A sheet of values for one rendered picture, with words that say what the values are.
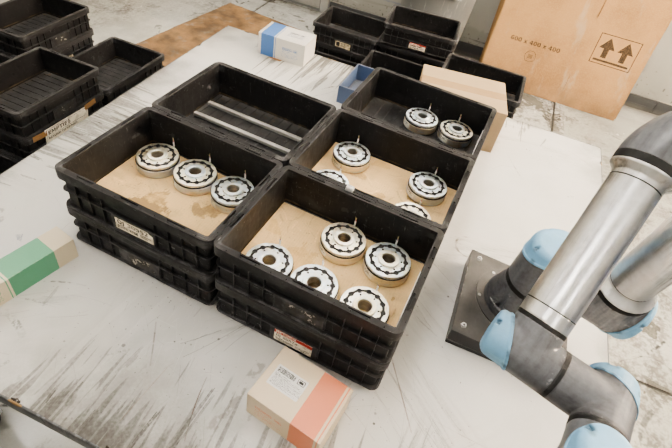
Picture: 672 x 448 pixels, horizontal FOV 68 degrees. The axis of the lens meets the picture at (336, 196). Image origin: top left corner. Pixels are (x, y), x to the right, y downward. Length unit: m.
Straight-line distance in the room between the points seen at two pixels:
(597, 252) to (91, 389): 0.92
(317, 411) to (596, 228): 0.57
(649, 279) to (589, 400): 0.33
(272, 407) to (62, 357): 0.44
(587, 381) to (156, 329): 0.82
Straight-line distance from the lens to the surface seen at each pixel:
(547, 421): 1.22
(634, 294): 1.09
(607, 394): 0.80
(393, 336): 0.91
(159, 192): 1.24
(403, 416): 1.10
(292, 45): 2.03
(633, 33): 3.93
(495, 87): 1.87
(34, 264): 1.25
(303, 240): 1.13
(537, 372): 0.78
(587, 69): 3.93
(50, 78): 2.39
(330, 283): 1.02
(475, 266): 1.31
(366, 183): 1.31
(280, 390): 0.99
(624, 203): 0.80
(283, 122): 1.48
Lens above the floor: 1.67
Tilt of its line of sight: 42 degrees down
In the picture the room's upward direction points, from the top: 11 degrees clockwise
